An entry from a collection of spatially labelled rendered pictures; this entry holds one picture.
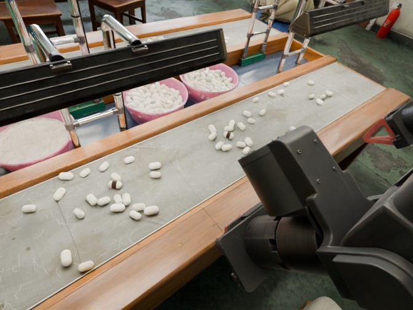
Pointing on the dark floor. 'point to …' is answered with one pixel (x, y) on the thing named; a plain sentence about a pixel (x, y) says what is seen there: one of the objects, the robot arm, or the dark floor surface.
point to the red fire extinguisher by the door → (389, 22)
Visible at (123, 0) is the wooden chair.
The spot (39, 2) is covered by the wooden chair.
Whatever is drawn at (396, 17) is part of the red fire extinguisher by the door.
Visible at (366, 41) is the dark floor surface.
